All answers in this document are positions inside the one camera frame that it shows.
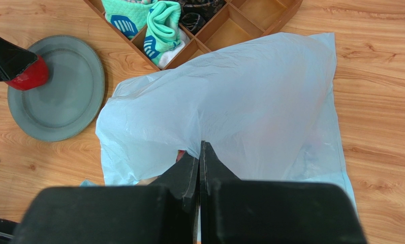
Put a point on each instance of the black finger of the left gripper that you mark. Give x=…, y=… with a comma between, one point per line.
x=14, y=60

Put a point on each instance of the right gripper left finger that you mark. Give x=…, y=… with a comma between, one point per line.
x=164, y=211

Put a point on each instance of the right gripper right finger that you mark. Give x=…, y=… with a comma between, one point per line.
x=248, y=211

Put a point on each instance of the red apple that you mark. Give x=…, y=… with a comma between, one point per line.
x=35, y=75

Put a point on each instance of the light blue cartoon plastic bag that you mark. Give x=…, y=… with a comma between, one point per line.
x=266, y=106

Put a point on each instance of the grey-green round plate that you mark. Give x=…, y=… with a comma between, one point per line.
x=72, y=96

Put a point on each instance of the teal sock with blue logo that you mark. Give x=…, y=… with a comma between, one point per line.
x=129, y=17

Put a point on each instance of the teal and white sock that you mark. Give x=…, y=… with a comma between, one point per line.
x=164, y=39

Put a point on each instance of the wooden compartment tray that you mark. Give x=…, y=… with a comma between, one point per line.
x=238, y=21

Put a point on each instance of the black patterned sock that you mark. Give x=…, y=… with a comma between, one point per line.
x=196, y=13

